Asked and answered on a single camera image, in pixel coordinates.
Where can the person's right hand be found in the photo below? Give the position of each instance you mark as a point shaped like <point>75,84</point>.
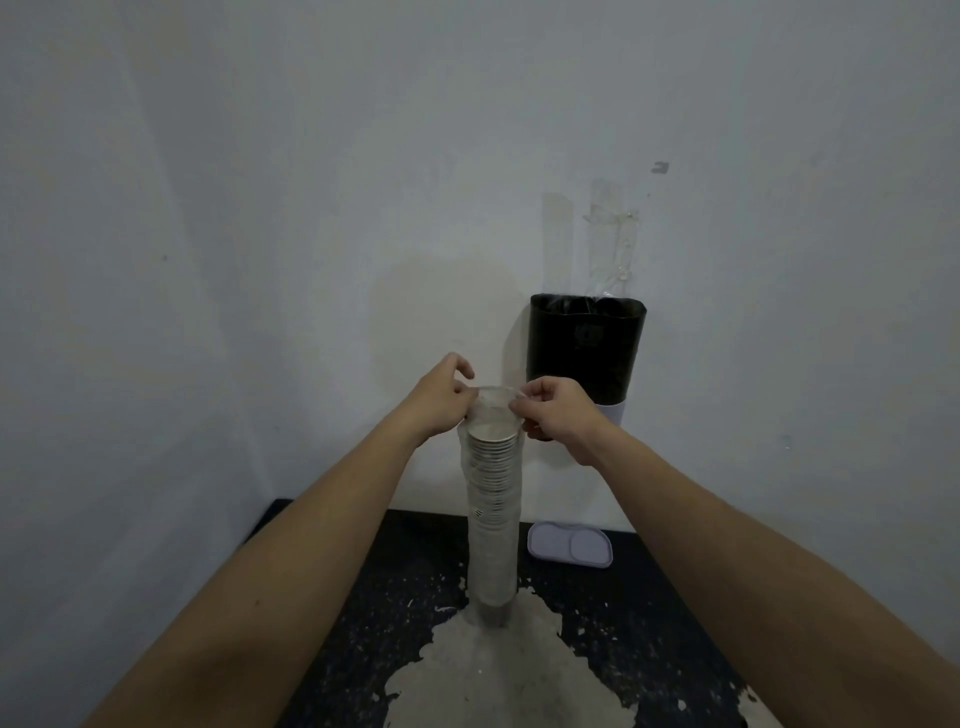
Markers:
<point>562,420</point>

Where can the person's left hand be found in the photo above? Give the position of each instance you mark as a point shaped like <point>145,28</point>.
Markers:
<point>435,401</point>

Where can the clear plastic sleeve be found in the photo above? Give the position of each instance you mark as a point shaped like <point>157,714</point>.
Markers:
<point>495,401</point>

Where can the black wall cup dispenser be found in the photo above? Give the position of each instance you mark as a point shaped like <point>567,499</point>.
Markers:
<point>585,345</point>

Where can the stack of black paper cups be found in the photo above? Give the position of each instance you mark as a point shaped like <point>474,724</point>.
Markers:
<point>493,495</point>

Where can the white dispenser lid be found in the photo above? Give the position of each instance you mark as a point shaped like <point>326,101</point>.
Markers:
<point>570,546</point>

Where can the person's right forearm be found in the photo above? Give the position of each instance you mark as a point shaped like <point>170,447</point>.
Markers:
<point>750,585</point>

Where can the person's left forearm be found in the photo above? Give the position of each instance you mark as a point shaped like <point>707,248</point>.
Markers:
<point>262,585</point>

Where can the clear crinkled tape strip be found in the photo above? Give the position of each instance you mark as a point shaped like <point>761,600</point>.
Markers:
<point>613,225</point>

